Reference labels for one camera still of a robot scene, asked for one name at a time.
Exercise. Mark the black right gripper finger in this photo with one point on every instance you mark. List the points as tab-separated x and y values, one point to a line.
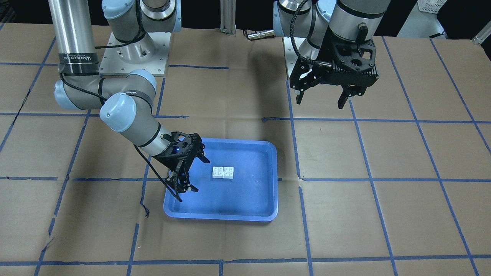
179	182
200	154

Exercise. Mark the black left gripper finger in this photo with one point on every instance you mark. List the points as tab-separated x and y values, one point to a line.
349	91
304	76

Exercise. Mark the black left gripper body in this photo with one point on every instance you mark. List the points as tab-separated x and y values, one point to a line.
327	51

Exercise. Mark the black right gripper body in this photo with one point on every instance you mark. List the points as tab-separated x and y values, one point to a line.
167	158

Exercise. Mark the white block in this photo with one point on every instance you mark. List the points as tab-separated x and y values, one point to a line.
228	172
217	172

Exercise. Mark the blue plastic tray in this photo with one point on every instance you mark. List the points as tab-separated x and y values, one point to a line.
252	195

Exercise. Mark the silver cable connector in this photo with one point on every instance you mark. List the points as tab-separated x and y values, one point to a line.
263	34

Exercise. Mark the centre aluminium post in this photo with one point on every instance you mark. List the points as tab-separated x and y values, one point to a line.
228	17

